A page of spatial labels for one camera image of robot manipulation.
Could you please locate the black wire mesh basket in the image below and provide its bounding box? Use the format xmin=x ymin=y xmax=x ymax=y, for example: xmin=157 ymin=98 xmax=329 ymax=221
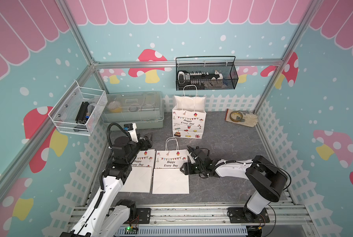
xmin=175 ymin=56 xmax=239 ymax=90

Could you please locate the black white device in basket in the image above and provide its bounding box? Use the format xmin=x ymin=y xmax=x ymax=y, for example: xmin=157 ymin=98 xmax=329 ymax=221
xmin=177 ymin=71 xmax=223 ymax=87

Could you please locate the white wire mesh basket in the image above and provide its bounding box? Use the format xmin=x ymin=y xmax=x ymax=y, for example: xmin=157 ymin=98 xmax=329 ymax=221
xmin=48 ymin=82 xmax=107 ymax=136

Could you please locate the black item in white basket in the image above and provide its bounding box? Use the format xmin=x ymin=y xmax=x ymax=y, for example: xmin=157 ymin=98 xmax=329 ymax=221
xmin=75 ymin=102 xmax=89 ymax=124

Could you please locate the green circuit board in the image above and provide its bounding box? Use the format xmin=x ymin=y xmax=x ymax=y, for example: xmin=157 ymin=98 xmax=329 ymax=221
xmin=124 ymin=226 xmax=139 ymax=235

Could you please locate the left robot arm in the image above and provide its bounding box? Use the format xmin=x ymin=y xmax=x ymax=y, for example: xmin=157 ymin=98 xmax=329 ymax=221
xmin=61 ymin=122 xmax=152 ymax=237

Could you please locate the paper bag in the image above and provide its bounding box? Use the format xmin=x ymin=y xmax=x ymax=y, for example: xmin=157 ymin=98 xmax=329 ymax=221
xmin=172 ymin=94 xmax=207 ymax=139
xmin=120 ymin=149 xmax=156 ymax=193
xmin=152 ymin=137 xmax=189 ymax=195

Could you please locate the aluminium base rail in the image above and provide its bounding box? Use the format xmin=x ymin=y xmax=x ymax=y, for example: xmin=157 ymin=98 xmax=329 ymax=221
xmin=114 ymin=200 xmax=319 ymax=237

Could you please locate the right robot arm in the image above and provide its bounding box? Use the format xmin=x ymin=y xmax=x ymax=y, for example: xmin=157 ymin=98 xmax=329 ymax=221
xmin=180 ymin=146 xmax=292 ymax=224

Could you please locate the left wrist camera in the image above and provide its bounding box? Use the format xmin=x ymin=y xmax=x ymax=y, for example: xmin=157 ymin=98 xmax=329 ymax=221
xmin=124 ymin=123 xmax=138 ymax=143

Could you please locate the clear plastic storage box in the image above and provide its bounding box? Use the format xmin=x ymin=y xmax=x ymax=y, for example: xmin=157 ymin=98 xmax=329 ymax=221
xmin=101 ymin=91 xmax=164 ymax=129

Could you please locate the roll of brown tape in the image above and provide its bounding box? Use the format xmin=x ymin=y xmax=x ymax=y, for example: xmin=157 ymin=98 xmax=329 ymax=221
xmin=229 ymin=111 xmax=244 ymax=122

